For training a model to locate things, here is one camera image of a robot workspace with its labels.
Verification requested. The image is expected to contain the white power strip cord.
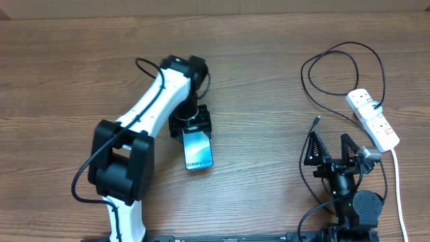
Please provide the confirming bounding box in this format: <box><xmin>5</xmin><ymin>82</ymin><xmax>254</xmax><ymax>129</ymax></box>
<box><xmin>389</xmin><ymin>148</ymin><xmax>409</xmax><ymax>242</ymax></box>

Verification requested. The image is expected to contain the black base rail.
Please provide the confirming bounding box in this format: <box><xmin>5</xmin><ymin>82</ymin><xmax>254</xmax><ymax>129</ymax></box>
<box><xmin>80</xmin><ymin>231</ymin><xmax>380</xmax><ymax>242</ymax></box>

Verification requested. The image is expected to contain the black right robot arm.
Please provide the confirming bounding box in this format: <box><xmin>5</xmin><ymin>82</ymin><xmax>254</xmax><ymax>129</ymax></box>
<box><xmin>297</xmin><ymin>131</ymin><xmax>384</xmax><ymax>242</ymax></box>

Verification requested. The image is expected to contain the black charger cable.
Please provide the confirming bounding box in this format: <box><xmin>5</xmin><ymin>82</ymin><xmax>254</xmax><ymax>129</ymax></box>
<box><xmin>298</xmin><ymin>41</ymin><xmax>389</xmax><ymax>216</ymax></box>

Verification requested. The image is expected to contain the Samsung Galaxy smartphone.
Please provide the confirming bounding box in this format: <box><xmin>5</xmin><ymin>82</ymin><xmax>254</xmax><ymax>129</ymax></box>
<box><xmin>183</xmin><ymin>131</ymin><xmax>214</xmax><ymax>171</ymax></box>

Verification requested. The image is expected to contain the white power strip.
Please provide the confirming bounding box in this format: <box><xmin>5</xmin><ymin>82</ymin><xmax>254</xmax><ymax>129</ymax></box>
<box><xmin>345</xmin><ymin>89</ymin><xmax>400</xmax><ymax>152</ymax></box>

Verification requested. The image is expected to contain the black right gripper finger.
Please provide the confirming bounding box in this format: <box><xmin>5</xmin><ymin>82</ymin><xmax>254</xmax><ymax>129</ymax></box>
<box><xmin>341</xmin><ymin>133</ymin><xmax>360</xmax><ymax>162</ymax></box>
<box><xmin>304</xmin><ymin>131</ymin><xmax>330</xmax><ymax>166</ymax></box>

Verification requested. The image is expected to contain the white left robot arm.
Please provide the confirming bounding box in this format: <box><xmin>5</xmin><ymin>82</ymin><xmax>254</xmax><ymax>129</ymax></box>
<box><xmin>71</xmin><ymin>55</ymin><xmax>214</xmax><ymax>242</ymax></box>

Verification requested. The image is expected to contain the white charger plug adapter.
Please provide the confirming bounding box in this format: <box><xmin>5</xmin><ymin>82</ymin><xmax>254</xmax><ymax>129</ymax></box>
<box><xmin>357</xmin><ymin>101</ymin><xmax>382</xmax><ymax>122</ymax></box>

